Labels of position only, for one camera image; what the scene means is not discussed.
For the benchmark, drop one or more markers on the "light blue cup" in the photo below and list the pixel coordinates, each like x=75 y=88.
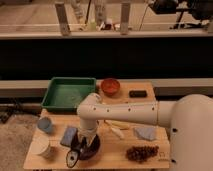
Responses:
x=45 y=125

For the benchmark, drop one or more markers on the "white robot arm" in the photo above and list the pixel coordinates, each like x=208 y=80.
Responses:
x=190 y=120

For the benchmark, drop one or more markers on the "dark brown bowl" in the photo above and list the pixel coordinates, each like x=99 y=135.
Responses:
x=86 y=156

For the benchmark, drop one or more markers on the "green plastic tray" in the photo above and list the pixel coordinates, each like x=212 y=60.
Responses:
x=64 y=94

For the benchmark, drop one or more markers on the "blue sponge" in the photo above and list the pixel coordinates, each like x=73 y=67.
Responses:
x=68 y=136

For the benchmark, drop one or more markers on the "black rectangular block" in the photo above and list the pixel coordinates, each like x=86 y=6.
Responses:
x=137 y=93

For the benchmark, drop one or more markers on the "red bowl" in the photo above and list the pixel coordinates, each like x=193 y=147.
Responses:
x=110 y=86

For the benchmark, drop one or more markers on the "wooden table board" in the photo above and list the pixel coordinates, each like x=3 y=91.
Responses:
x=111 y=155

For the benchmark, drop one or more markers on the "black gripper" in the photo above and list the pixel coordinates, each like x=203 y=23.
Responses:
x=83 y=147

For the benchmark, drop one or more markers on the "bunch of dark grapes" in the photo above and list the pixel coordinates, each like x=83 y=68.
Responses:
x=141 y=153

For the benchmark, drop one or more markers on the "black dish brush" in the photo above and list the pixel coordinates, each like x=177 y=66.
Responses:
x=72 y=157

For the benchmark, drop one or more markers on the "light blue cloth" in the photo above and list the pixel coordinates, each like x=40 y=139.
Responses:
x=145 y=133

